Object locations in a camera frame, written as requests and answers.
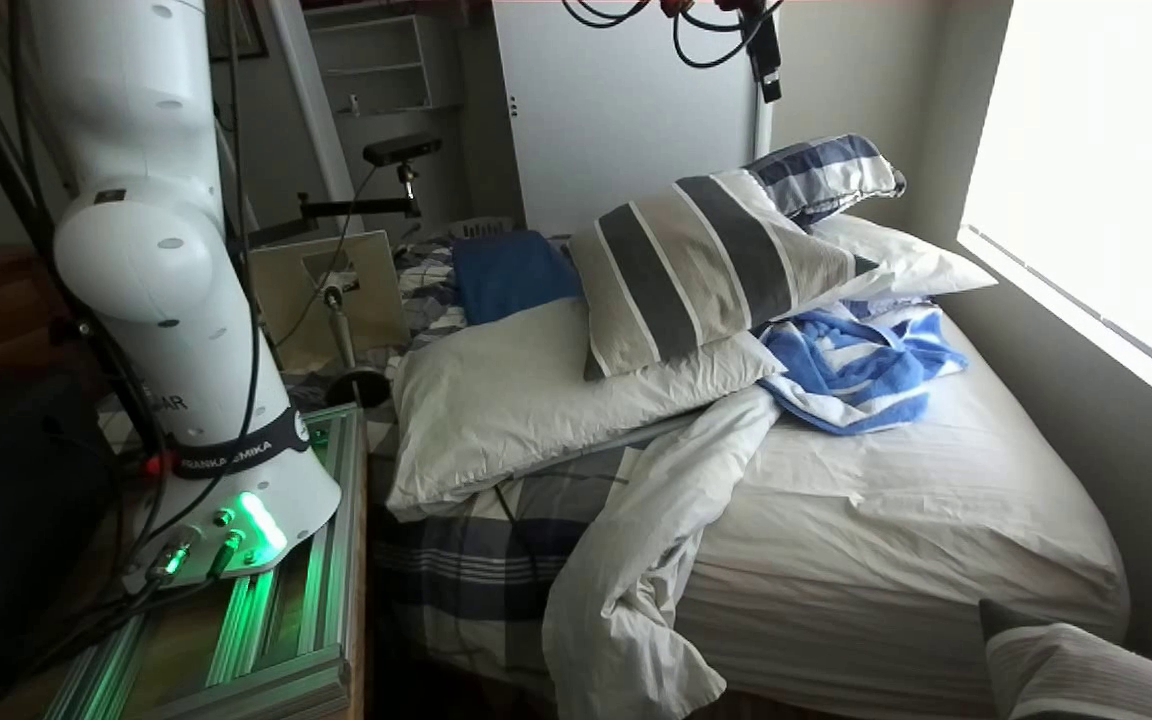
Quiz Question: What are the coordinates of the gray beige striped pillow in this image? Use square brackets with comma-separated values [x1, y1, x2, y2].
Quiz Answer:
[569, 171, 876, 375]

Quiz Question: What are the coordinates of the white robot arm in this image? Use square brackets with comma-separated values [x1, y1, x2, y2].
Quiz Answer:
[25, 0, 338, 585]

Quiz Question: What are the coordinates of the large white pillow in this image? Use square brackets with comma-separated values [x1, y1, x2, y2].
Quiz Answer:
[386, 298, 778, 519]

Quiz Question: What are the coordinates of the blue white striped cloth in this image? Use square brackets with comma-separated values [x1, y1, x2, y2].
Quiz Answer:
[758, 298, 968, 434]

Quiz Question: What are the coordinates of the blue plaid pillow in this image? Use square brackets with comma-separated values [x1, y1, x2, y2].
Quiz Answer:
[749, 136, 909, 227]

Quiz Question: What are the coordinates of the small white pillow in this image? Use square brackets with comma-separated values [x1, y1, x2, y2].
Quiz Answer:
[810, 217, 997, 298]

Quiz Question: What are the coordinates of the blue cushion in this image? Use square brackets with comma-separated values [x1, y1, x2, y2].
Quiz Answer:
[450, 231, 576, 323]

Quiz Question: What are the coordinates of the beige box on stand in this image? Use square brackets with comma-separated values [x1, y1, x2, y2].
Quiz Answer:
[250, 231, 407, 375]

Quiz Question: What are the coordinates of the dark plaid blanket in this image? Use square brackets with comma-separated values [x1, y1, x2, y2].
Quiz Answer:
[372, 447, 628, 683]

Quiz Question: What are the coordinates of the white rumpled duvet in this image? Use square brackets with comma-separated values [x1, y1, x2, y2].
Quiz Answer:
[541, 386, 778, 720]

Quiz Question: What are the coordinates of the white bed sheet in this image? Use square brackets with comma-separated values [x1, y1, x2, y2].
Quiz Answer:
[673, 311, 1133, 714]

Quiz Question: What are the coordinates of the gray fabric corner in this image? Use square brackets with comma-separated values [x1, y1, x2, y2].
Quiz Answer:
[978, 600, 1152, 720]

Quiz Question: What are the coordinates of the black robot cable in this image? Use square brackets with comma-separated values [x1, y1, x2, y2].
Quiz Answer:
[555, 0, 786, 106]

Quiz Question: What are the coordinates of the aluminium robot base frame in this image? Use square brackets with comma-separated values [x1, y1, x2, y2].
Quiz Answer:
[44, 404, 368, 720]

